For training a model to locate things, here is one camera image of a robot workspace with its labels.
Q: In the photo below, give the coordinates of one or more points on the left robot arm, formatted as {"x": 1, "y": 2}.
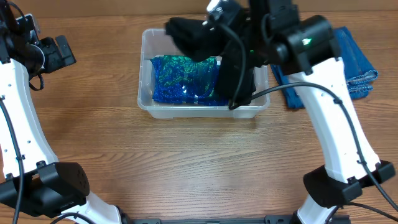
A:
{"x": 36, "y": 182}

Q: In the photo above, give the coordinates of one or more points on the black cloth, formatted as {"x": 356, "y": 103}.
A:
{"x": 228, "y": 79}
{"x": 196, "y": 39}

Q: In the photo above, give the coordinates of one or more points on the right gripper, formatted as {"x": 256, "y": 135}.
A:
{"x": 234, "y": 46}

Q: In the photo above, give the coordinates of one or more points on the blue denim jeans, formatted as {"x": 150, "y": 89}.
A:
{"x": 359, "y": 73}

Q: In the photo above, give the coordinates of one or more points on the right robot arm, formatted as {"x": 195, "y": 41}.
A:
{"x": 308, "y": 53}

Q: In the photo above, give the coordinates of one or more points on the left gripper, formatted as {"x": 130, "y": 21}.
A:
{"x": 55, "y": 61}

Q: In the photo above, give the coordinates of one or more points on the blue green sequin cloth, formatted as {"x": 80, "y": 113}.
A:
{"x": 180, "y": 80}

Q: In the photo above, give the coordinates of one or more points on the clear plastic storage bin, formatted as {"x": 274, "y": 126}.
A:
{"x": 156, "y": 43}

